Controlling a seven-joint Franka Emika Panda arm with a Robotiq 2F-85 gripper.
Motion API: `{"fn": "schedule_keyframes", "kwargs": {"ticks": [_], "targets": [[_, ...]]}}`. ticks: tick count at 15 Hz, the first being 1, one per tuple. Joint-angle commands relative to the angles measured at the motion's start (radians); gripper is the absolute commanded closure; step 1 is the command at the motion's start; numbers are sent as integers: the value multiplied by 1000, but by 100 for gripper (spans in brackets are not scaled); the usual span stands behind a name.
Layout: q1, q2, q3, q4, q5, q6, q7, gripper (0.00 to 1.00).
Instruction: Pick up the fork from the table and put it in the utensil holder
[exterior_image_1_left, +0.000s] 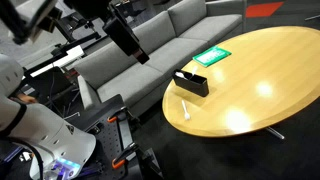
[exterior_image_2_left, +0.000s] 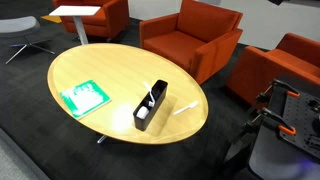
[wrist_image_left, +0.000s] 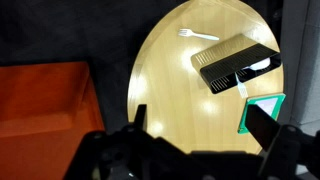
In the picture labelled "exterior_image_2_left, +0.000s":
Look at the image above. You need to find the grey lounge chair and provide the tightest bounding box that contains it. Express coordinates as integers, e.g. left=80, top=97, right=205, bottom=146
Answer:
left=0, top=16, right=53, bottom=63

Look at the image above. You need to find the right orange armchair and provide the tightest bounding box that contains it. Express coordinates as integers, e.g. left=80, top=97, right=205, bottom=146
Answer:
left=226, top=33, right=320, bottom=105

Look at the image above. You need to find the black rectangular utensil holder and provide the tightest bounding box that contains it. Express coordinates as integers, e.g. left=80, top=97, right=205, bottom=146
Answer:
left=133, top=80, right=168, bottom=131

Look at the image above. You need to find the left orange armchair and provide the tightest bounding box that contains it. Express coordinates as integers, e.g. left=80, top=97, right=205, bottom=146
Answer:
left=52, top=0, right=129, bottom=39

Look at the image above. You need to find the white round object in holder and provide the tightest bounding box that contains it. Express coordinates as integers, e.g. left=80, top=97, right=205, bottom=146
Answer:
left=136, top=106, right=149, bottom=119

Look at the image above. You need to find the middle orange armchair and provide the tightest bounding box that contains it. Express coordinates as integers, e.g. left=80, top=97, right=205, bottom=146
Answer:
left=139, top=0, right=243, bottom=84

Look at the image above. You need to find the black perforated mounting board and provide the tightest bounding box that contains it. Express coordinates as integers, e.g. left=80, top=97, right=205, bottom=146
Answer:
left=279, top=92, right=320, bottom=159

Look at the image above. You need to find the orange armchair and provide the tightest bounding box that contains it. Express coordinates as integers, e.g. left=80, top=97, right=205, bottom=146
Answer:
left=139, top=0, right=243, bottom=84
left=226, top=33, right=320, bottom=105
left=52, top=0, right=129, bottom=39

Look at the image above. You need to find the small white side table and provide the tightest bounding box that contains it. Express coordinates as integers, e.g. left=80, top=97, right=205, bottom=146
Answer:
left=50, top=5, right=100, bottom=45

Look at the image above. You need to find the white plastic utensil in holder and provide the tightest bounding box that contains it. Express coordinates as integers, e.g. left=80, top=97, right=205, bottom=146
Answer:
left=143, top=81, right=155, bottom=107

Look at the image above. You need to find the lower black orange clamp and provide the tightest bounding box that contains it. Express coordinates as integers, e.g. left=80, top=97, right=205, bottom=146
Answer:
left=243, top=107, right=296, bottom=135

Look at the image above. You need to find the oval wooden table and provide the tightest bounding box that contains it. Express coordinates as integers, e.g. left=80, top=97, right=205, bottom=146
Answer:
left=47, top=43, right=208, bottom=144

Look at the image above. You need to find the upper black orange clamp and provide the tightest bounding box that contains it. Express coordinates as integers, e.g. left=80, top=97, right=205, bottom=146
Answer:
left=256, top=79, right=300, bottom=103

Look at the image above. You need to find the green and white book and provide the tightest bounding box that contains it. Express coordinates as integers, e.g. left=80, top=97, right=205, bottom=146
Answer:
left=60, top=80, right=111, bottom=119

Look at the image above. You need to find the black orange clamp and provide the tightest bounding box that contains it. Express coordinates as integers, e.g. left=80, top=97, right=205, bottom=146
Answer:
left=256, top=79, right=300, bottom=103
left=243, top=107, right=296, bottom=135

